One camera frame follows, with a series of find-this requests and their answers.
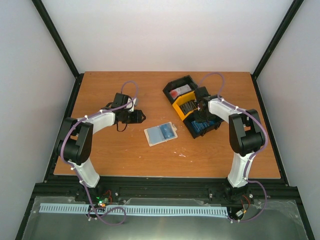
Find red white cards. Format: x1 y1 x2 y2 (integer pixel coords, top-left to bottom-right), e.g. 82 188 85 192
169 84 192 99

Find small electronics board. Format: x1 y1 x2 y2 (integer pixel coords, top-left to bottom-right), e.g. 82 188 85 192
96 195 113 208

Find beige card holder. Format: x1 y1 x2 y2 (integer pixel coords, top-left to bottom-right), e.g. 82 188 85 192
144 122 178 147

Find blue VIP card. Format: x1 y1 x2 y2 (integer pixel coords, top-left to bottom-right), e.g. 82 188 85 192
159 122 175 140

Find black aluminium rail base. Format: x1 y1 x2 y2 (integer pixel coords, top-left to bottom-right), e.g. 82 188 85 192
32 174 301 208

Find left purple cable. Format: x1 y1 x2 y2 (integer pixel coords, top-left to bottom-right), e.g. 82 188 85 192
59 80 140 226

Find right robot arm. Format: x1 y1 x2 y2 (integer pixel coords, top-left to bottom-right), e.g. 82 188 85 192
194 87 268 203

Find black frame post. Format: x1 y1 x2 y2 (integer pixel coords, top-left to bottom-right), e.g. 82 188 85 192
31 0 81 79
251 0 305 78

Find left black frame post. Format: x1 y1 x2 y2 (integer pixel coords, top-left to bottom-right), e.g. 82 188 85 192
31 0 81 79

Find black bin with blue cards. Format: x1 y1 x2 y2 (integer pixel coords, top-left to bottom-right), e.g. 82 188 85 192
183 110 224 139

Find dark grey cards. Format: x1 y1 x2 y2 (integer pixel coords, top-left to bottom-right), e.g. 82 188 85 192
179 100 198 115

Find blue cards stack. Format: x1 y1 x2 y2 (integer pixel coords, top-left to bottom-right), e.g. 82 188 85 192
191 120 215 133

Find light blue cable duct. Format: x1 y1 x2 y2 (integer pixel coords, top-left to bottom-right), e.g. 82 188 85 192
38 203 228 218

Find right black frame post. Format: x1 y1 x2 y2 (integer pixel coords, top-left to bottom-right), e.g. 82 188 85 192
251 0 305 78

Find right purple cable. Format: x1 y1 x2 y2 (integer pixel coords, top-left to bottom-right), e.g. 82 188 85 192
199 72 270 224

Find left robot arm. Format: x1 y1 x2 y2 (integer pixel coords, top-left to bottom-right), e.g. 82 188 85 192
54 93 146 202

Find yellow bin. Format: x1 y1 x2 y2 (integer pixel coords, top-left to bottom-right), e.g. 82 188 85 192
172 91 198 121

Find purple cable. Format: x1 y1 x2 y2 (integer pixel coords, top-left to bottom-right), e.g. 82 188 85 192
199 72 270 224
59 80 140 226

